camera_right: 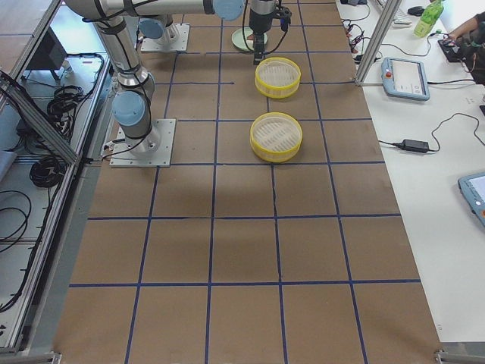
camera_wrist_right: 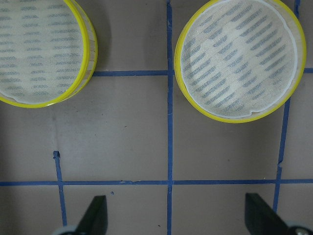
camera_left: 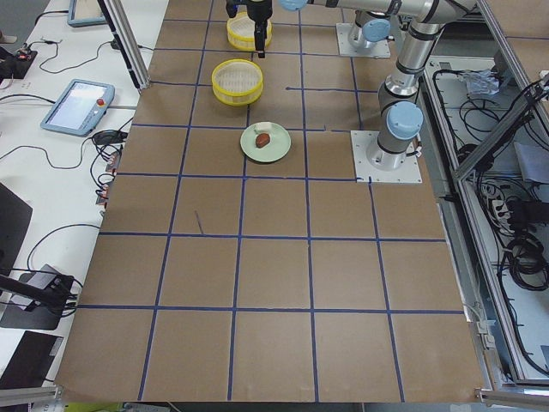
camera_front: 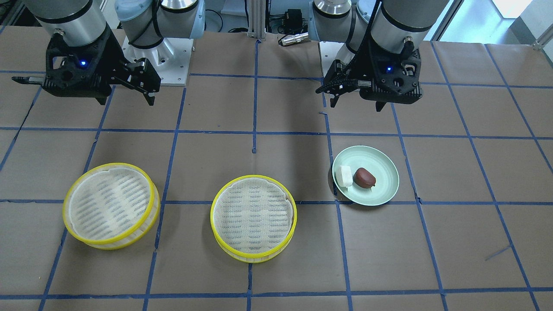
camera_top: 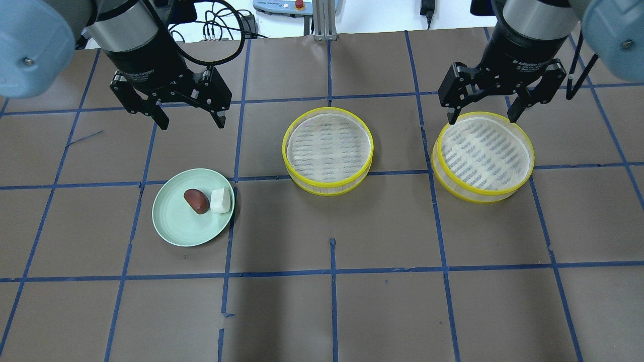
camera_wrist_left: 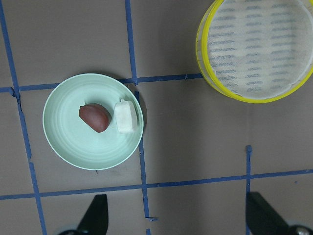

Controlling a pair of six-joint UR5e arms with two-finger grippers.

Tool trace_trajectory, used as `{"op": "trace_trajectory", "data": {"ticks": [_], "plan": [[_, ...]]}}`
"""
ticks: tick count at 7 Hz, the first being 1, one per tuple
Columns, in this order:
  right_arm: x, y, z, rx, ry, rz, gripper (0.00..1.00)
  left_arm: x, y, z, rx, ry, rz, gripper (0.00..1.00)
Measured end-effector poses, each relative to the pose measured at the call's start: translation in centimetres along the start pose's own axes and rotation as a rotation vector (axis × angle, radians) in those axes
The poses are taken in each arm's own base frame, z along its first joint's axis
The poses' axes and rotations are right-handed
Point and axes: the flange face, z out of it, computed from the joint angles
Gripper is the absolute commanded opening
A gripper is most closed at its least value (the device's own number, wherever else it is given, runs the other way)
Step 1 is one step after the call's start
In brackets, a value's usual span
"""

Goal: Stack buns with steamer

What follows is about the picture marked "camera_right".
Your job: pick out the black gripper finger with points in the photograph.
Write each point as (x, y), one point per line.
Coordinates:
(258, 46)

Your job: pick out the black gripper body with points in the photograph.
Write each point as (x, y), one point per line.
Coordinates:
(259, 22)

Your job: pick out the yellow steamer basket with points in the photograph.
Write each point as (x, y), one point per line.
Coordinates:
(275, 137)
(277, 78)

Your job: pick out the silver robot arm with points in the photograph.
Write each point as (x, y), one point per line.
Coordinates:
(131, 107)
(226, 10)

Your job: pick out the teach pendant with red button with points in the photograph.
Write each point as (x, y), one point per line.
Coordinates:
(404, 79)

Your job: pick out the green drink bottle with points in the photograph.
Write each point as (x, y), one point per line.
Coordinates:
(428, 19)

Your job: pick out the black power adapter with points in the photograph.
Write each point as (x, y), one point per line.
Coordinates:
(413, 146)

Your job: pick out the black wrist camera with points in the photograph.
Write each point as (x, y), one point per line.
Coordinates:
(283, 14)

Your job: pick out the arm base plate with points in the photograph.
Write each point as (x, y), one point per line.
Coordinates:
(154, 151)
(161, 39)

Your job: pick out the aluminium frame post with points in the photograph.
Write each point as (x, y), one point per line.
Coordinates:
(378, 35)

